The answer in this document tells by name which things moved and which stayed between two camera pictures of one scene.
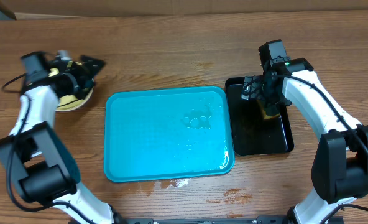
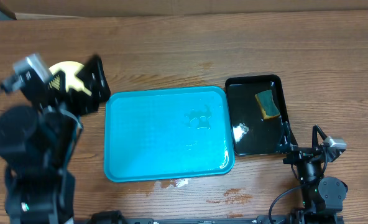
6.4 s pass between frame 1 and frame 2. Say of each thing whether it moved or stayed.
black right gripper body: moved
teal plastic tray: stayed
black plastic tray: stayed
